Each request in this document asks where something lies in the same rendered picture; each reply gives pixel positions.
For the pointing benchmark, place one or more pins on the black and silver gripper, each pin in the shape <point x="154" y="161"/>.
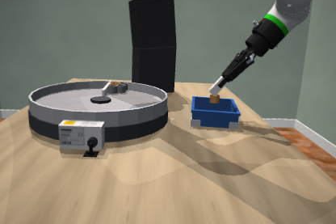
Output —
<point x="254" y="45"/>

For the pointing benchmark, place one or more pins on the blue open crate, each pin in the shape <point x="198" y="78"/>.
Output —
<point x="221" y="115"/>

